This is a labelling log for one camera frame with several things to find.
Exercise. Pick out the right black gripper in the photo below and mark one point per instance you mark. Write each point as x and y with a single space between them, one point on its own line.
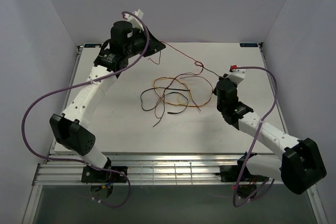
215 91

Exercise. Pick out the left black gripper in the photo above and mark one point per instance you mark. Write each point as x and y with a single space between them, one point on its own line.
155 46

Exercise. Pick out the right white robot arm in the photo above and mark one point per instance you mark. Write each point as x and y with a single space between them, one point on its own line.
297 163

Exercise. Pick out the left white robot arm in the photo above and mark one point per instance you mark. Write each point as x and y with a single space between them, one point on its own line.
70 128

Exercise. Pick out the right blue logo sticker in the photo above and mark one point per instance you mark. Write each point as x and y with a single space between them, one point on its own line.
249 45

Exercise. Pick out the blue logo sticker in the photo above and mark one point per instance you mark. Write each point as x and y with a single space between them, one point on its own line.
249 45
92 45

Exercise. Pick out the left blue logo sticker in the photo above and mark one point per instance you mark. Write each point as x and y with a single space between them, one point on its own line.
92 45

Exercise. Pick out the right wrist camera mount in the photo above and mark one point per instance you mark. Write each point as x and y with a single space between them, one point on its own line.
236 74

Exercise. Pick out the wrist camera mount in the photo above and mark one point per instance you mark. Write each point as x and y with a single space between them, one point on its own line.
135 18
236 74

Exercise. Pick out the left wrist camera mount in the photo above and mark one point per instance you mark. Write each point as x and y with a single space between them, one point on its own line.
135 18

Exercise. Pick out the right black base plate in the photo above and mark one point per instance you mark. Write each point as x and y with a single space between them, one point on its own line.
229 173

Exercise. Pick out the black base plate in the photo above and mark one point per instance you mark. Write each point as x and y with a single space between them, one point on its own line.
229 173
91 175

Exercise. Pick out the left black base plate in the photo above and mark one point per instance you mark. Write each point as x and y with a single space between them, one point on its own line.
91 175

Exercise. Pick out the aluminium rail frame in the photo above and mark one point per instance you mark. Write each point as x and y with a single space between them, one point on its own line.
169 168

